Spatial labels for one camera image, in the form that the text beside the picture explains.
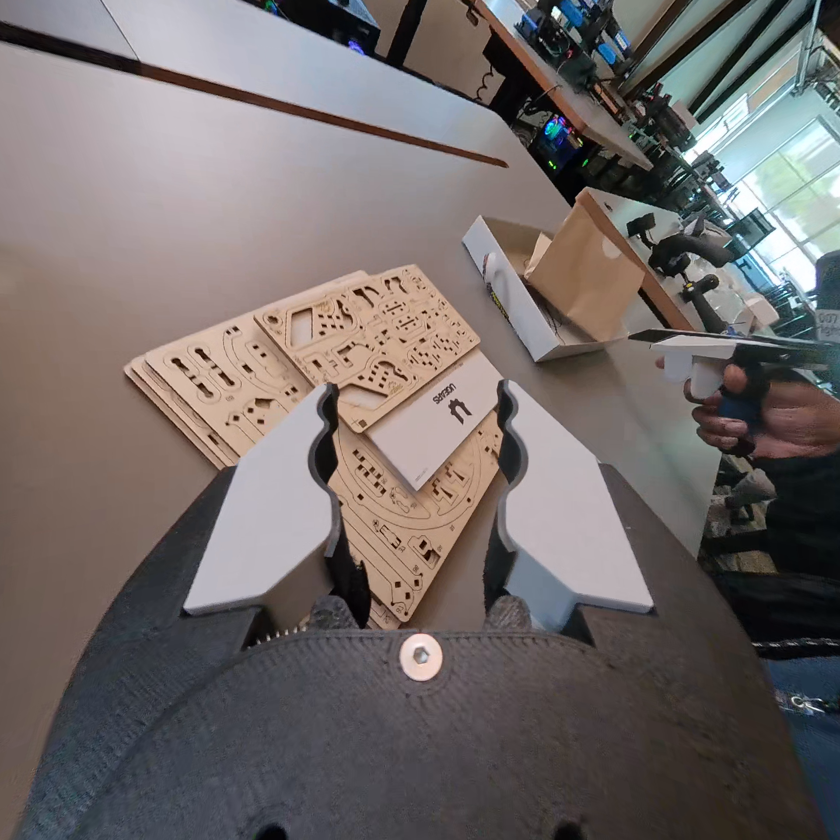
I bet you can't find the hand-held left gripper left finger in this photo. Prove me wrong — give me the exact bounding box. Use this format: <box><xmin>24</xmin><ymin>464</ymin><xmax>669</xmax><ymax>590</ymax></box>
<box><xmin>182</xmin><ymin>384</ymin><xmax>370</xmax><ymax>627</ymax></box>

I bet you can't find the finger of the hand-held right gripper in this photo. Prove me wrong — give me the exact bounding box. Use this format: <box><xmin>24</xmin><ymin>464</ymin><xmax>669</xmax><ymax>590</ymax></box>
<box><xmin>629</xmin><ymin>327</ymin><xmax>788</xmax><ymax>349</ymax></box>
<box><xmin>653</xmin><ymin>336</ymin><xmax>732</xmax><ymax>400</ymax></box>

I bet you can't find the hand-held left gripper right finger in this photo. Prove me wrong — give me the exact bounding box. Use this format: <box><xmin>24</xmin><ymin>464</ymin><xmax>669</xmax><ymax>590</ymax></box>
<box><xmin>482</xmin><ymin>379</ymin><xmax>656</xmax><ymax>627</ymax></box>

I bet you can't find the large wooden puzzle sheet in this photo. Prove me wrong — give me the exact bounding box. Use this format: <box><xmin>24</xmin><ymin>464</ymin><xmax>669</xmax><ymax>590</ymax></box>
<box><xmin>123</xmin><ymin>364</ymin><xmax>401</xmax><ymax>627</ymax></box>
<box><xmin>133</xmin><ymin>357</ymin><xmax>408</xmax><ymax>624</ymax></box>
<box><xmin>144</xmin><ymin>270</ymin><xmax>509</xmax><ymax>624</ymax></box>

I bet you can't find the white cardboard tray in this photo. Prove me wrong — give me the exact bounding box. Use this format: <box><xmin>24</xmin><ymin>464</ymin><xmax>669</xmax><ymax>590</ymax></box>
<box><xmin>461</xmin><ymin>215</ymin><xmax>630</xmax><ymax>364</ymax></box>

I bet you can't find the brown paper pouch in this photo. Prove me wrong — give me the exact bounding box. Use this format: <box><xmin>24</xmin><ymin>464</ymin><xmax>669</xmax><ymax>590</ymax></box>
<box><xmin>524</xmin><ymin>192</ymin><xmax>648</xmax><ymax>343</ymax></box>

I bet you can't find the instruction booklet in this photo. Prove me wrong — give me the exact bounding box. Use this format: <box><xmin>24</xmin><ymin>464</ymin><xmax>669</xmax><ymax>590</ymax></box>
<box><xmin>364</xmin><ymin>351</ymin><xmax>511</xmax><ymax>493</ymax></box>

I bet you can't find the small wooden puzzle sheet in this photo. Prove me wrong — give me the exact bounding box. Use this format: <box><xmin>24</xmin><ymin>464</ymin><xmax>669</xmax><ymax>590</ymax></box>
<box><xmin>255</xmin><ymin>264</ymin><xmax>481</xmax><ymax>435</ymax></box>

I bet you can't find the person's right forearm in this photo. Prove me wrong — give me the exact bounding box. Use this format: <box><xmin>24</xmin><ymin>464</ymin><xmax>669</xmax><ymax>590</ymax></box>
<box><xmin>748</xmin><ymin>449</ymin><xmax>840</xmax><ymax>578</ymax></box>

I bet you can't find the person's right hand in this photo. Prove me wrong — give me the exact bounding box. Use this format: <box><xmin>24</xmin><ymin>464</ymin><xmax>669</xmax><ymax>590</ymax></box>
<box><xmin>682</xmin><ymin>363</ymin><xmax>840</xmax><ymax>460</ymax></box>

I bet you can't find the bright window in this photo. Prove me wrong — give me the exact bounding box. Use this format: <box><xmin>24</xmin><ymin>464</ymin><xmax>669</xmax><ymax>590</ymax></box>
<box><xmin>718</xmin><ymin>115</ymin><xmax>840</xmax><ymax>240</ymax></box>

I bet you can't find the black jacket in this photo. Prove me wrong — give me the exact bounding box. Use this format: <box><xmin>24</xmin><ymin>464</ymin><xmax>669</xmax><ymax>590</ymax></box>
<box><xmin>705</xmin><ymin>571</ymin><xmax>840</xmax><ymax>660</ymax></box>

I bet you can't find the computer case with rgb fans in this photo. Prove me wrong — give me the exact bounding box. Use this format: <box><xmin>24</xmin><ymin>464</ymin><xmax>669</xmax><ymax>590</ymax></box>
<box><xmin>279</xmin><ymin>0</ymin><xmax>383</xmax><ymax>59</ymax></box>
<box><xmin>530</xmin><ymin>113</ymin><xmax>586</xmax><ymax>173</ymax></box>

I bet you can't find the long workbench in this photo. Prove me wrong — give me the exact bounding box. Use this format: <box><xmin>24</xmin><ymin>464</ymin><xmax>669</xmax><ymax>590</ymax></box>
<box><xmin>469</xmin><ymin>0</ymin><xmax>657</xmax><ymax>173</ymax></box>

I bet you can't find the blue hoodie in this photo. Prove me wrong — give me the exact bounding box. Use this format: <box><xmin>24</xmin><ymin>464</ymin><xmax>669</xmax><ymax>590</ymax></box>
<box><xmin>761</xmin><ymin>653</ymin><xmax>840</xmax><ymax>840</ymax></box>

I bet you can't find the black handle device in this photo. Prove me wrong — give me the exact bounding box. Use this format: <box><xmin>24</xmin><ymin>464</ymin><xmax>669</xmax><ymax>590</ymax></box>
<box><xmin>626</xmin><ymin>213</ymin><xmax>736</xmax><ymax>277</ymax></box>
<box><xmin>682</xmin><ymin>272</ymin><xmax>731</xmax><ymax>332</ymax></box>

